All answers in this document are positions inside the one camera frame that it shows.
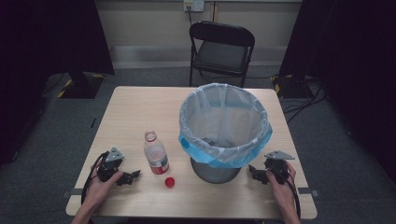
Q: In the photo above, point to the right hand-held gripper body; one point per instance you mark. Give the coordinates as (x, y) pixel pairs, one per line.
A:
(277, 165)

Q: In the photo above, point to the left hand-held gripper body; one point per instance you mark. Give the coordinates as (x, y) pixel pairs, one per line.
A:
(109, 163)

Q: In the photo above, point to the clear plastic bottle red label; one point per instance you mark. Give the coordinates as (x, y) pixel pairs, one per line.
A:
(155, 154)

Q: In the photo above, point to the red bottle cap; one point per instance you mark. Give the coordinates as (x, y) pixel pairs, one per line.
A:
(169, 182)

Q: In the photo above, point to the grey trash bin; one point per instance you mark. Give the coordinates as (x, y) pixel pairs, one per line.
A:
(214, 174)

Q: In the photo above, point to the trash bin with blue bag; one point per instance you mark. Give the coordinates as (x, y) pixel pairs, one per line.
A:
(199, 146)

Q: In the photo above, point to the person's right hand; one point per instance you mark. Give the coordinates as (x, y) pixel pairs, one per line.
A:
(285, 193)

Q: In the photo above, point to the person's left hand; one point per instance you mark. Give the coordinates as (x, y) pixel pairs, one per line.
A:
(99, 191)

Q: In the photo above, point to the grey tape strip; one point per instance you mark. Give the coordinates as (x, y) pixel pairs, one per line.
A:
(73, 192)
(308, 192)

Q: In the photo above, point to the small black floor marker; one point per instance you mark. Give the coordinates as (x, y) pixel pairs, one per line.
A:
(93, 123)

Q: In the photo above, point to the black stand base striped tape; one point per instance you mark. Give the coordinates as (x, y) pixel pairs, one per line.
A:
(291, 88)
(79, 87)

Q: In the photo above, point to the black folding chair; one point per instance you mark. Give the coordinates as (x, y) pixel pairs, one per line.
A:
(221, 56)

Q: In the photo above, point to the black curtain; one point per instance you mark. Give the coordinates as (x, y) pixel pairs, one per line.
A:
(358, 62)
(37, 62)

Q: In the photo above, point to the white wall socket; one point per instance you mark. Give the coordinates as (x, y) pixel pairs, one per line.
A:
(193, 4)

